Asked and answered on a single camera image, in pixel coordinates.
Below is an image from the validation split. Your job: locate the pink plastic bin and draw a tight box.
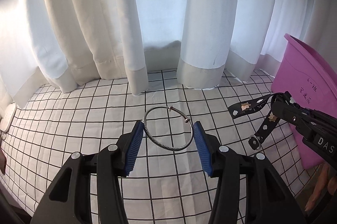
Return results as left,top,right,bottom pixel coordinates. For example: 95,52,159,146
271,33,337,170

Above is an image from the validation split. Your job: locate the black patterned strap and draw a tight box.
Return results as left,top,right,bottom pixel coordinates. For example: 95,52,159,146
227,91,298,151

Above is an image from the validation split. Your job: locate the silver bangle bracelet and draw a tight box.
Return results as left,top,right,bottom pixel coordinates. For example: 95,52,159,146
143,105,195,152

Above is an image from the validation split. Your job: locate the person right hand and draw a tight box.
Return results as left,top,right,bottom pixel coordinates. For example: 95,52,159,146
304,163,330,212

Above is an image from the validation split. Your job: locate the white grid bedsheet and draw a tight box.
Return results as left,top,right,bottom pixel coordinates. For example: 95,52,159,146
0,68,317,224

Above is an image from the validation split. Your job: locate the white device at edge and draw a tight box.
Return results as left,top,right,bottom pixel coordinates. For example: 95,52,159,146
0,103,17,133

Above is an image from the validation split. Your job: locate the white curtain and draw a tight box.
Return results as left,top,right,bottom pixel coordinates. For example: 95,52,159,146
1,0,336,111

